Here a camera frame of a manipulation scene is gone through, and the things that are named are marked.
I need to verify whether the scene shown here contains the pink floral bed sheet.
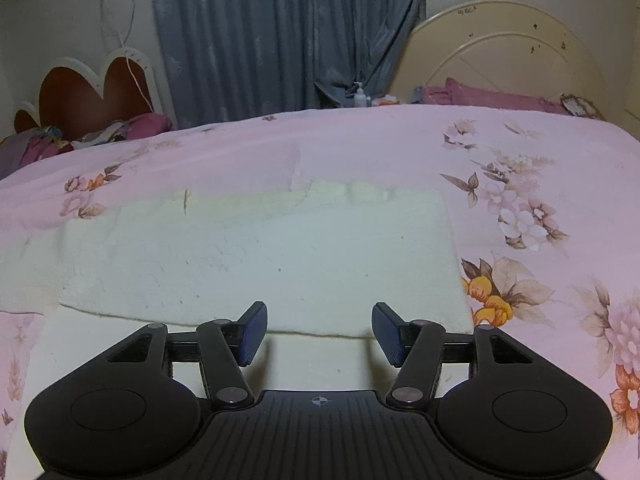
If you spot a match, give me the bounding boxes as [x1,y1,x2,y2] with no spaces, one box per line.
[0,102,640,480]

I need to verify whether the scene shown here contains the blue-grey curtain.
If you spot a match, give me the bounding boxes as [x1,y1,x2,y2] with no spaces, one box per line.
[148,0,434,131]

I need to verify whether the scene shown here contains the white hanging cord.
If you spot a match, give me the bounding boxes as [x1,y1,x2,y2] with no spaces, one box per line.
[97,0,157,112]

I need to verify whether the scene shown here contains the colourful cloth pile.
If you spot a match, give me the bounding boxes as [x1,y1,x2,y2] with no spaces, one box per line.
[0,125,121,179]

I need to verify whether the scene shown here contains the cream round headboard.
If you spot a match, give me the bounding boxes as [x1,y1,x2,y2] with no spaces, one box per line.
[387,0,609,122]

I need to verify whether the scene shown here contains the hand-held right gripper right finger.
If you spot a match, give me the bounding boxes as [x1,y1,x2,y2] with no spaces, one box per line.
[371,301,536,407]

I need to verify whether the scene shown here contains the pink pillow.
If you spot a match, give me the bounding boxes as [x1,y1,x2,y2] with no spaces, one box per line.
[421,77,571,115]

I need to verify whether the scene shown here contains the magenta pillow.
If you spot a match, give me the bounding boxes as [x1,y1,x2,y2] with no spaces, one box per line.
[117,112,174,138]

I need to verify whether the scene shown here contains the heart-shaped red white headboard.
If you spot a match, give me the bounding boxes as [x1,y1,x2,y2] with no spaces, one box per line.
[13,50,166,137]

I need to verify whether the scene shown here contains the pale green towel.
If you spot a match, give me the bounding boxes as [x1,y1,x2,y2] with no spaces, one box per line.
[0,180,475,397]

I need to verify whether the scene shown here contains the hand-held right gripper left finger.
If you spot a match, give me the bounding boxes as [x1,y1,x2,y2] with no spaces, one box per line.
[105,301,269,411]

